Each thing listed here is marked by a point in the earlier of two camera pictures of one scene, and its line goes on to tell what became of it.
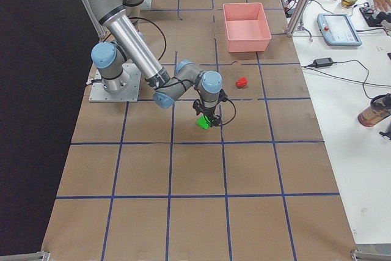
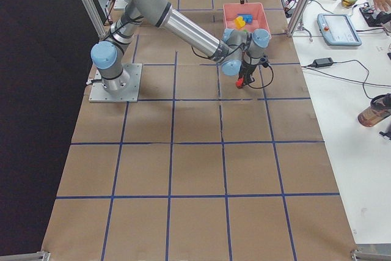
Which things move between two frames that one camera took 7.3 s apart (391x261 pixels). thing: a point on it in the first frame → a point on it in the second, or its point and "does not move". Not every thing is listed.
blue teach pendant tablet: [337, 30] does not move
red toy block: [241, 82] does not move
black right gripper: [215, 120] → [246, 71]
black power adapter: [323, 62] does not move
